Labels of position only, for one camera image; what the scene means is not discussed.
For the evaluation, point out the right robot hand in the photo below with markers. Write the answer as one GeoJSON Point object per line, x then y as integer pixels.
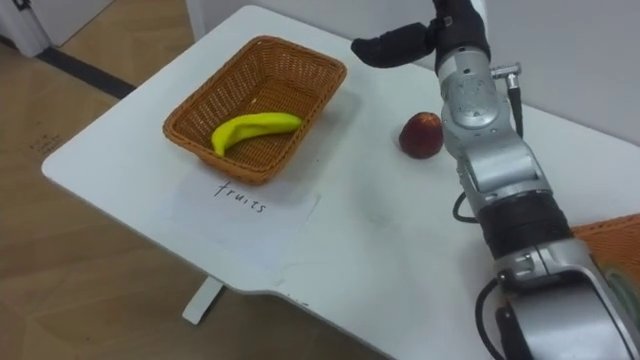
{"type": "Point", "coordinates": [450, 30]}

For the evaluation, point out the brown wicker basket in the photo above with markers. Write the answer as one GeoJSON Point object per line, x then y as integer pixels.
{"type": "Point", "coordinates": [255, 107]}

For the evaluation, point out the white paper sheet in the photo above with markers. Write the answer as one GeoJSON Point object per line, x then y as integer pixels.
{"type": "Point", "coordinates": [240, 215]}

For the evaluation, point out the red apple soft toy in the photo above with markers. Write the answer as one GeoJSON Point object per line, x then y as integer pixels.
{"type": "Point", "coordinates": [421, 135]}

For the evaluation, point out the yellow banana soft toy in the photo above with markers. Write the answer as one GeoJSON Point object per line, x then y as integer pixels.
{"type": "Point", "coordinates": [252, 127]}

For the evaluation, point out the white desk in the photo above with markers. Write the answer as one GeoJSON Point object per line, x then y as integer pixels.
{"type": "Point", "coordinates": [350, 210]}

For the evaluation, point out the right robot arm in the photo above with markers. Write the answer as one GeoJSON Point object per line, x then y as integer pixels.
{"type": "Point", "coordinates": [505, 180]}

